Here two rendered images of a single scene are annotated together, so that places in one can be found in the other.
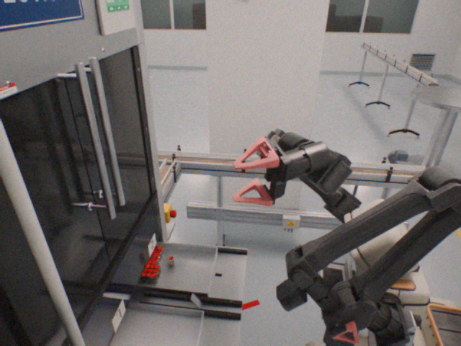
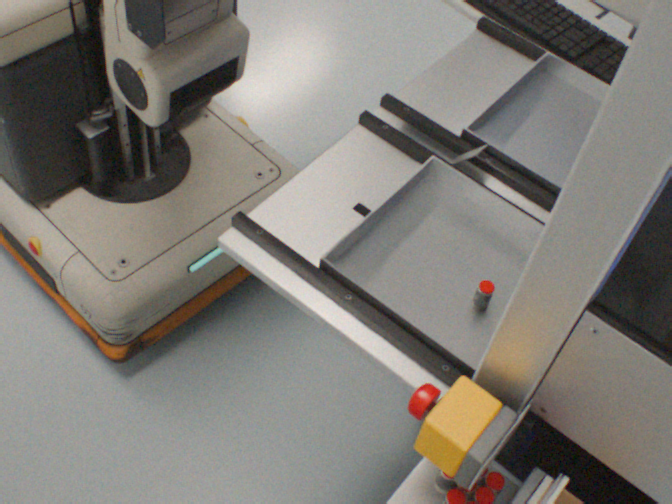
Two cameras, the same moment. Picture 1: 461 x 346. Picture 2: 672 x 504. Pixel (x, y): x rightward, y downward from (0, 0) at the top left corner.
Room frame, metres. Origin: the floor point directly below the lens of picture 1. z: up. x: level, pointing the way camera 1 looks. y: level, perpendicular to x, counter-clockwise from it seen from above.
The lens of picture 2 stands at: (1.69, 0.32, 1.79)
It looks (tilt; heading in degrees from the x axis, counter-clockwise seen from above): 52 degrees down; 205
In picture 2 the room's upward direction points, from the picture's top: 9 degrees clockwise
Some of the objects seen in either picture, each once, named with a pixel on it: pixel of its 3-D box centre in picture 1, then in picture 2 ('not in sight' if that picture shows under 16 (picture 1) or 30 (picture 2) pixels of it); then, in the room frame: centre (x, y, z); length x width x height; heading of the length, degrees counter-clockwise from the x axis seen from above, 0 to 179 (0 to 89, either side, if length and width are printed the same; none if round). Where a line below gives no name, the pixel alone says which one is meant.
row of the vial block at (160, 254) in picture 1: (155, 264); not in sight; (1.00, 0.30, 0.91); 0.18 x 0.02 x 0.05; 172
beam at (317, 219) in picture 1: (292, 217); not in sight; (1.85, -0.52, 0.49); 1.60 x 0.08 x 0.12; 82
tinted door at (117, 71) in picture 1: (123, 150); not in sight; (0.92, 0.33, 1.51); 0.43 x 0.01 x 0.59; 172
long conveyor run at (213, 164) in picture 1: (277, 165); not in sight; (1.87, -0.37, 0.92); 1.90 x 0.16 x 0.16; 82
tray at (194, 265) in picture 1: (175, 267); (477, 279); (0.99, 0.21, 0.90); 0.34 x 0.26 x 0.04; 82
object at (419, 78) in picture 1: (389, 58); not in sight; (5.84, -2.97, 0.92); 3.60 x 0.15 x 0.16; 172
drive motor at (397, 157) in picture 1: (400, 163); not in sight; (1.96, -1.27, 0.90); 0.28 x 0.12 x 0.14; 172
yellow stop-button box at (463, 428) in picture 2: (163, 213); (463, 430); (1.25, 0.30, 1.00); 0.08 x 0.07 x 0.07; 82
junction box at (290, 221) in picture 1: (290, 221); not in sight; (1.79, -0.49, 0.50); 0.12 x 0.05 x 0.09; 82
